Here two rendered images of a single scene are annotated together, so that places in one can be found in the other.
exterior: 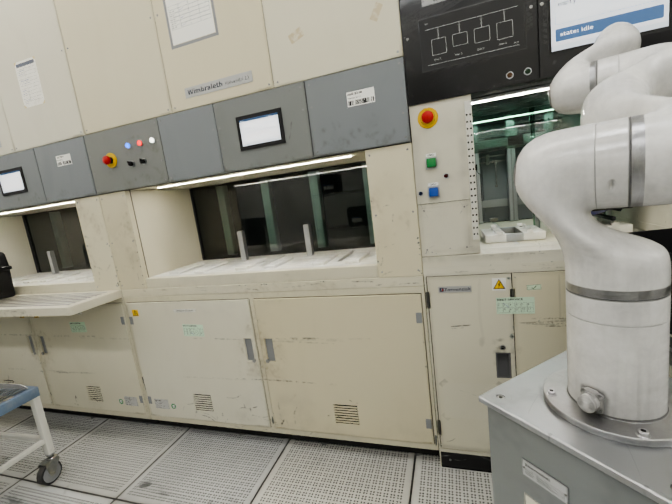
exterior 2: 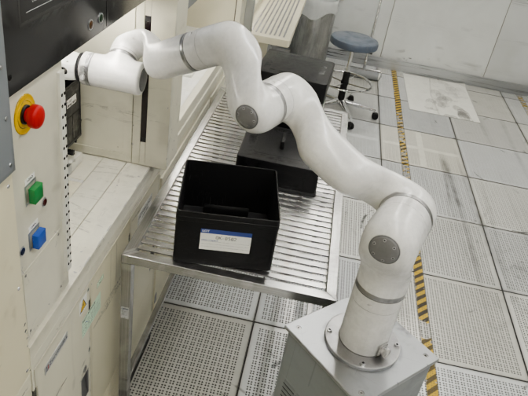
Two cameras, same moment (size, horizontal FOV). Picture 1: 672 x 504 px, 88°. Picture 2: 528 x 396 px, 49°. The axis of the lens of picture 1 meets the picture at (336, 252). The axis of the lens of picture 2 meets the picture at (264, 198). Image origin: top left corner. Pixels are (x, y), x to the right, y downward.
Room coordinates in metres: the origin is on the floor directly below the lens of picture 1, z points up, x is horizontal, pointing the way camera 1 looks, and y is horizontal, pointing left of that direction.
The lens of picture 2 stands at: (1.07, 0.54, 1.80)
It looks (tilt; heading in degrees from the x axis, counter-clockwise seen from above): 32 degrees down; 254
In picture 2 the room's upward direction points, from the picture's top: 10 degrees clockwise
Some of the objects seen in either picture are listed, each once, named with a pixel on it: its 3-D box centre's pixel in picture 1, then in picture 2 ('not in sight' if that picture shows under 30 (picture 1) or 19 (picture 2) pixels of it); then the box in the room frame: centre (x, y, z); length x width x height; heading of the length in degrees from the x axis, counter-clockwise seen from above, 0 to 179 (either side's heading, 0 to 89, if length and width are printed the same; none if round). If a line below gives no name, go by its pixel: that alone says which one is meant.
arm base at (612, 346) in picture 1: (614, 347); (371, 314); (0.49, -0.40, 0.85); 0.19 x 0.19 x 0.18
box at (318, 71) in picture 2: not in sight; (291, 94); (0.42, -1.63, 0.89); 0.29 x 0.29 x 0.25; 67
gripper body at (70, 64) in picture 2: not in sight; (64, 64); (1.23, -0.95, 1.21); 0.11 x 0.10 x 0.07; 161
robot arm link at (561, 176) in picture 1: (586, 209); (390, 252); (0.51, -0.37, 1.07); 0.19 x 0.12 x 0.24; 50
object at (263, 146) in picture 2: not in sight; (281, 153); (0.53, -1.24, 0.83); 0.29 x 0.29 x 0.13; 72
